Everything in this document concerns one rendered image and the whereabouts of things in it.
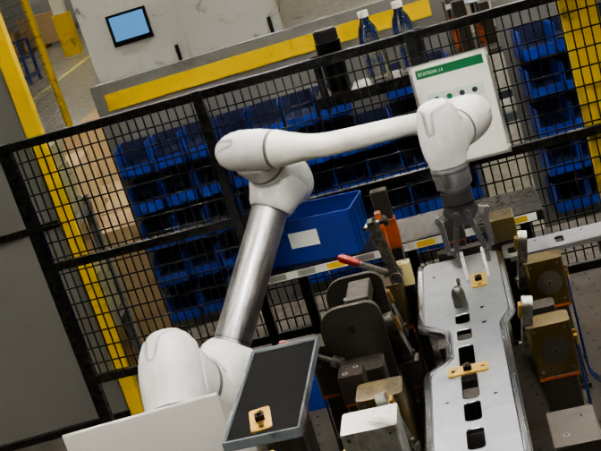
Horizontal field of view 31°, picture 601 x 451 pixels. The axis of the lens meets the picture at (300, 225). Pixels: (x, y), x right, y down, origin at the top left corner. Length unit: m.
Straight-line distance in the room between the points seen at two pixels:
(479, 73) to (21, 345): 2.43
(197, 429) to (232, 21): 6.80
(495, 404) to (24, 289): 2.84
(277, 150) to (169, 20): 6.40
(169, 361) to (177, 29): 6.61
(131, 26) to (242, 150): 6.37
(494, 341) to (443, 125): 0.51
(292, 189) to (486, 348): 0.83
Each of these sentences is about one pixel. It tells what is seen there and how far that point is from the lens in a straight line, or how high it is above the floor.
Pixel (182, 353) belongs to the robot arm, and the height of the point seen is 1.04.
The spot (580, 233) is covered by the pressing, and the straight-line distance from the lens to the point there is 2.78.
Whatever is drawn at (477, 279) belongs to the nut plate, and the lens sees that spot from 2.62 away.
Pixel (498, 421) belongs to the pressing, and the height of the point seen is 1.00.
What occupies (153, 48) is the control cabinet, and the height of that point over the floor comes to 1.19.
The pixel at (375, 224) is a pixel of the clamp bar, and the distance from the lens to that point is 2.56.
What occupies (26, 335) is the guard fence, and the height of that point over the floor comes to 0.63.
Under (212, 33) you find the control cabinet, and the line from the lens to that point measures 9.04.
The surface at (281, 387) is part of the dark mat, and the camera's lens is 1.98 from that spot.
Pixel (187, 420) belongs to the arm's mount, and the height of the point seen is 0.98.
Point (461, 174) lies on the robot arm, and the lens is 2.51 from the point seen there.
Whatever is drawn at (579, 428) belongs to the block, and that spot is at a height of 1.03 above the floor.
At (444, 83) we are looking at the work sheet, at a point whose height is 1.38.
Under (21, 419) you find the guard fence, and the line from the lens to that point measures 4.80.
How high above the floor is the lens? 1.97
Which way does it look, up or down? 16 degrees down
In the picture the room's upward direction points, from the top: 17 degrees counter-clockwise
